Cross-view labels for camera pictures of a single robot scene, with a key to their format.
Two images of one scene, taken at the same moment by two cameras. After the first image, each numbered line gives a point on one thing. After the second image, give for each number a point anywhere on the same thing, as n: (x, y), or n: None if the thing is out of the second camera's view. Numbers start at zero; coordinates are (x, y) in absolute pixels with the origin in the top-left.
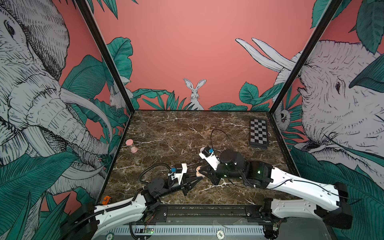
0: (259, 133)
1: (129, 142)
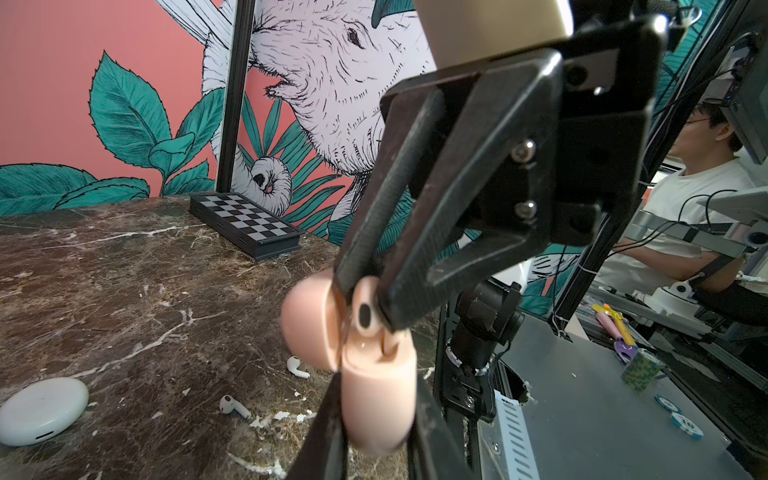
0: (254, 229)
1: None
